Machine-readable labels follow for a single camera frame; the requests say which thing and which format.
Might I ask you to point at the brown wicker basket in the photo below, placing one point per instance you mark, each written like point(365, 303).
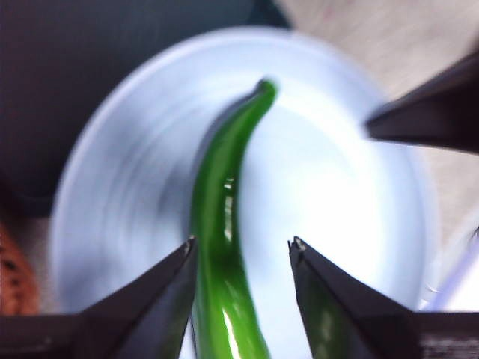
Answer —
point(16, 273)

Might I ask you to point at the blue round plate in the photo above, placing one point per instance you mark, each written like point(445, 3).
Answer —
point(127, 209)

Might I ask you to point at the green pepper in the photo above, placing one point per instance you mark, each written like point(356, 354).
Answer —
point(217, 209)

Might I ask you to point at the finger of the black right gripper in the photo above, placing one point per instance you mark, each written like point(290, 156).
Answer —
point(441, 116)

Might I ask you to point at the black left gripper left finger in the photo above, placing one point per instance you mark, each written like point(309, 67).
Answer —
point(123, 329)

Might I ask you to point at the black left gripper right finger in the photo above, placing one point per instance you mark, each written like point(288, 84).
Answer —
point(359, 325)

